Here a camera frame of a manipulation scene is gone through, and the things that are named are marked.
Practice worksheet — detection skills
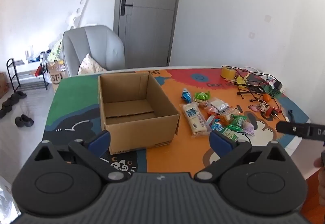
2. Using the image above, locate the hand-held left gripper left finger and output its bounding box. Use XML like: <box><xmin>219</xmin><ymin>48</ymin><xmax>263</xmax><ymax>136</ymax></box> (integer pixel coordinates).
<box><xmin>33</xmin><ymin>130</ymin><xmax>132</xmax><ymax>184</ymax></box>

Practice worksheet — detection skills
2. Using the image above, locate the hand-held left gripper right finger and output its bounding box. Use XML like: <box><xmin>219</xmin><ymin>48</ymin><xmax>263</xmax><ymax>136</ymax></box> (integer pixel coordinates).
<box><xmin>194</xmin><ymin>130</ymin><xmax>292</xmax><ymax>184</ymax></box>

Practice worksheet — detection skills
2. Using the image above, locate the pile of snack packets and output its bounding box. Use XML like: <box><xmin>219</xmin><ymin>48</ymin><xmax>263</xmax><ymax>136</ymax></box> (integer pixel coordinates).
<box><xmin>180</xmin><ymin>88</ymin><xmax>256</xmax><ymax>138</ymax></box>

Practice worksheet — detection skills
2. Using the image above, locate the person's right hand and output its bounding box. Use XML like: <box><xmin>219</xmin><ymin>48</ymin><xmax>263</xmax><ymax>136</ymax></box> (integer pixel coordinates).
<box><xmin>313</xmin><ymin>157</ymin><xmax>325</xmax><ymax>204</ymax></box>

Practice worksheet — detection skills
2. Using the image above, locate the green circuit board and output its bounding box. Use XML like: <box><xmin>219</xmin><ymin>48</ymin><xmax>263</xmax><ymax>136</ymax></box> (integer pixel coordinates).
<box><xmin>263</xmin><ymin>86</ymin><xmax>282</xmax><ymax>98</ymax></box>

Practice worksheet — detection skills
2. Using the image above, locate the black metal stand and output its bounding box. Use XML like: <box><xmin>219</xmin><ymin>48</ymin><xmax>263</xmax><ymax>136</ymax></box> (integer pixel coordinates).
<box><xmin>237</xmin><ymin>83</ymin><xmax>264</xmax><ymax>100</ymax></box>

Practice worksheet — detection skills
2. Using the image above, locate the yellow plastic toy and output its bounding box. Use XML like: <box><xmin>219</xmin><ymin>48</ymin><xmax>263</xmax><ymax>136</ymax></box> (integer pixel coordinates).
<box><xmin>235</xmin><ymin>75</ymin><xmax>248</xmax><ymax>87</ymax></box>

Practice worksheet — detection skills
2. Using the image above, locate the yellow tape roll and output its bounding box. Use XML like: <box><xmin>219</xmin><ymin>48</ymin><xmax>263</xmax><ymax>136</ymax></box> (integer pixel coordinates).
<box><xmin>220</xmin><ymin>66</ymin><xmax>239</xmax><ymax>80</ymax></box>

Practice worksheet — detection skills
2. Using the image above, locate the cardboard box with black logo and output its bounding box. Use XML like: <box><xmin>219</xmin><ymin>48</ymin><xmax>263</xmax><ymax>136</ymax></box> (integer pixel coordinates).
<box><xmin>47</xmin><ymin>62</ymin><xmax>68</xmax><ymax>93</ymax></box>

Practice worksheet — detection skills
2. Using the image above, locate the white dotted cushion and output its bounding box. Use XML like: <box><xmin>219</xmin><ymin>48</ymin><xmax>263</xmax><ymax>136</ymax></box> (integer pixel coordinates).
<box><xmin>77</xmin><ymin>53</ymin><xmax>107</xmax><ymax>75</ymax></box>

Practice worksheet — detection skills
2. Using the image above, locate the black shoe rack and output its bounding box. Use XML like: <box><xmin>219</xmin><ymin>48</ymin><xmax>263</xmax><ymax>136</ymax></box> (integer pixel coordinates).
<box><xmin>6</xmin><ymin>58</ymin><xmax>49</xmax><ymax>94</ymax></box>

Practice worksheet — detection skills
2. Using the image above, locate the grey upholstered chair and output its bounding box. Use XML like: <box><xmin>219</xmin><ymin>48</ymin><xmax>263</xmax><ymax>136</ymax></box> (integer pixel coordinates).
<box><xmin>62</xmin><ymin>25</ymin><xmax>125</xmax><ymax>78</ymax></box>

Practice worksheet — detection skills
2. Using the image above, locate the green white plastic bag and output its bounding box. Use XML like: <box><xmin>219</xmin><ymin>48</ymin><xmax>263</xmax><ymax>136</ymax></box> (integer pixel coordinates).
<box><xmin>48</xmin><ymin>39</ymin><xmax>64</xmax><ymax>62</ymax></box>

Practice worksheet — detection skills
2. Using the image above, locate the brown carton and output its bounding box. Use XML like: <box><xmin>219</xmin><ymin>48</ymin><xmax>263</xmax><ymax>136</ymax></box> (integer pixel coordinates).
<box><xmin>0</xmin><ymin>72</ymin><xmax>8</xmax><ymax>99</ymax></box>

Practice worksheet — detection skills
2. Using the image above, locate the grey door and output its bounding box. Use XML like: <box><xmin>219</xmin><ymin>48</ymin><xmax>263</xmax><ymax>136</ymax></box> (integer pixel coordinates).
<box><xmin>113</xmin><ymin>0</ymin><xmax>184</xmax><ymax>70</ymax></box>

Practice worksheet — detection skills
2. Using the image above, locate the white foam board with holes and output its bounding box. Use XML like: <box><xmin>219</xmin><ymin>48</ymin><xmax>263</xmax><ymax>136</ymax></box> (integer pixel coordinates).
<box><xmin>65</xmin><ymin>0</ymin><xmax>90</xmax><ymax>30</ymax></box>

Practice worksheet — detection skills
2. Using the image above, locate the pink keychain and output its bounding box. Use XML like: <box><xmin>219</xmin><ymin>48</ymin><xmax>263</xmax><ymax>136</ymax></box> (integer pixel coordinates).
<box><xmin>248</xmin><ymin>103</ymin><xmax>266</xmax><ymax>113</ymax></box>

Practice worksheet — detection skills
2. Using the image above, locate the white cable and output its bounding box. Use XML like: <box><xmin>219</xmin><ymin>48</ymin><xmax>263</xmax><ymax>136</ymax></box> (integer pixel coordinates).
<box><xmin>244</xmin><ymin>66</ymin><xmax>266</xmax><ymax>74</ymax></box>

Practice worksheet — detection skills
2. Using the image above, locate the black door handle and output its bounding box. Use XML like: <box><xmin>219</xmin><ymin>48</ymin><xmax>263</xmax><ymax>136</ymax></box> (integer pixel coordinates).
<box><xmin>120</xmin><ymin>0</ymin><xmax>133</xmax><ymax>16</ymax></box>

